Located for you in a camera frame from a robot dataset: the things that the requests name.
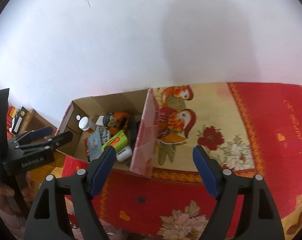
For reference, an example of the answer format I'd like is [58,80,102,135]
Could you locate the green orange tissue case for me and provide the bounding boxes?
[101,130,128,153]

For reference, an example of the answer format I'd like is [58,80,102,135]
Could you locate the red lighter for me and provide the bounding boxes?
[84,138,90,161]

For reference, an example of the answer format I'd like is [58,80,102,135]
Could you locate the white charger cube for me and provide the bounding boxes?
[95,115,105,127]

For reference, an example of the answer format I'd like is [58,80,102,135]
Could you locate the white round jar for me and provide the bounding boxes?
[78,116,96,131]

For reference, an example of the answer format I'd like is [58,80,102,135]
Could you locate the wooden bedside shelf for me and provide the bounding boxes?
[0,84,57,140]

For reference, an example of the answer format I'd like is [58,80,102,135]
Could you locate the person's left hand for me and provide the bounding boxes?
[0,172,34,217]

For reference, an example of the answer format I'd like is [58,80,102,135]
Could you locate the orange digital timer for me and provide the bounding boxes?
[108,112,130,136]

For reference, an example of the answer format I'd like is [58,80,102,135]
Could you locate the blue ID card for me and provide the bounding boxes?
[88,130,102,161]

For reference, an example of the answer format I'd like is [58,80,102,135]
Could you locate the red floral bed blanket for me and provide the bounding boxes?
[58,83,302,239]

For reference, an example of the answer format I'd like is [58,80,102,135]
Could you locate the white earbuds case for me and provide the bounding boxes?
[116,145,133,163]

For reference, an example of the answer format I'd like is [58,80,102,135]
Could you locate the pink patterned cardboard box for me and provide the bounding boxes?
[57,89,159,178]

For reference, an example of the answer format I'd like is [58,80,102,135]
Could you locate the monkey figurine toy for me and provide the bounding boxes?
[102,113,118,128]

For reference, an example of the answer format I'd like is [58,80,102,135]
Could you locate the white remote control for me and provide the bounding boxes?
[96,126,111,145]

